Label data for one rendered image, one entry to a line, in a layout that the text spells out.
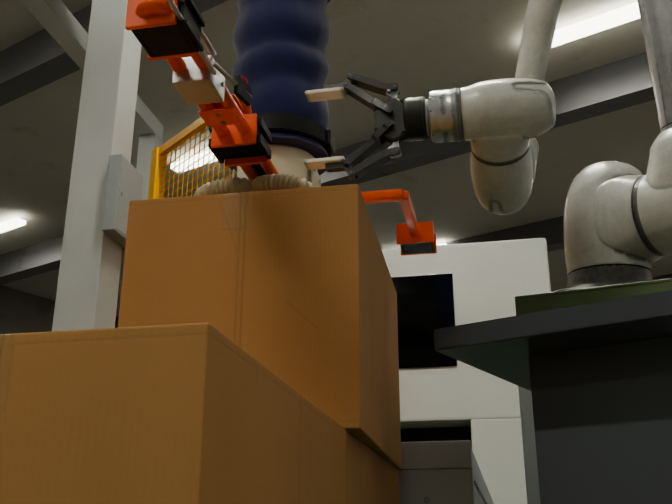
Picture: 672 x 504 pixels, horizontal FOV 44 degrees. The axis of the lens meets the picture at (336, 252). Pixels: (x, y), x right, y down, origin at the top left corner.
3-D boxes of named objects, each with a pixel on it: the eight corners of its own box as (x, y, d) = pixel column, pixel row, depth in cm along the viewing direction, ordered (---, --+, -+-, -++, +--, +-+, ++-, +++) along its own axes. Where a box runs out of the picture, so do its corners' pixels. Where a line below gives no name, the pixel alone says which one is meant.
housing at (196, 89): (185, 106, 134) (187, 82, 135) (226, 102, 133) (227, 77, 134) (169, 83, 127) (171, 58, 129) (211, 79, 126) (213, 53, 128)
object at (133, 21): (148, 61, 122) (151, 32, 124) (196, 55, 121) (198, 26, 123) (124, 27, 115) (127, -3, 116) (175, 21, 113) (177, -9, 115)
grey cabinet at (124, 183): (125, 249, 316) (132, 177, 326) (138, 248, 315) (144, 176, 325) (101, 230, 298) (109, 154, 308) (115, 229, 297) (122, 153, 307)
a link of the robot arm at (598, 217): (596, 289, 171) (590, 188, 177) (681, 273, 157) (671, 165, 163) (548, 274, 161) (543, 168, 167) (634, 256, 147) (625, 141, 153)
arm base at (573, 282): (669, 314, 165) (667, 287, 167) (656, 289, 146) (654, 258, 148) (575, 320, 173) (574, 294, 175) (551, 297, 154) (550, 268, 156)
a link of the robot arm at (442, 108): (461, 125, 136) (424, 128, 137) (464, 150, 145) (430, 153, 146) (458, 77, 140) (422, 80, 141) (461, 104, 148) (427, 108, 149)
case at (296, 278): (221, 473, 185) (229, 300, 199) (401, 470, 179) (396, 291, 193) (106, 435, 130) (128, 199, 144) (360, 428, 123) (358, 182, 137)
